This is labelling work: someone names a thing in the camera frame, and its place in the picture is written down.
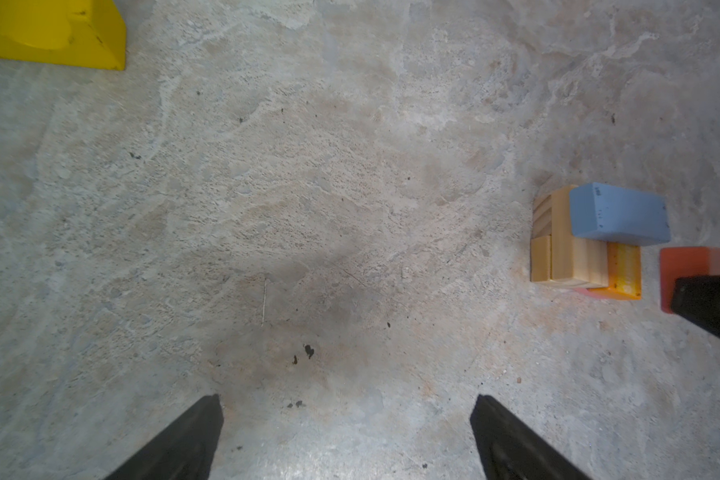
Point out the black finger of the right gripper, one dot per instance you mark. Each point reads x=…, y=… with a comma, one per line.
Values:
x=697, y=299

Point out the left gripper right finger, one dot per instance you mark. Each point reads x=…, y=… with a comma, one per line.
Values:
x=509, y=449

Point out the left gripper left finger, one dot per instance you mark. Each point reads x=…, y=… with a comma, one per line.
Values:
x=185, y=449

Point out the red wood block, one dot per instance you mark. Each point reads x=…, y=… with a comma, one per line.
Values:
x=681, y=262

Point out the orange cylinder wood block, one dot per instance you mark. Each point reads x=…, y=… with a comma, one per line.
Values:
x=624, y=274

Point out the blue wood block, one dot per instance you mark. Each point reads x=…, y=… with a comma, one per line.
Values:
x=615, y=214

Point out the natural long wood block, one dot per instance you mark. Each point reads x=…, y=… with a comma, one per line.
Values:
x=557, y=257

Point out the pink wood block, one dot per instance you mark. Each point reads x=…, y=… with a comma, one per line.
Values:
x=586, y=292

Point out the yellow arch wood block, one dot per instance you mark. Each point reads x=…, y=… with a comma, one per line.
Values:
x=82, y=33

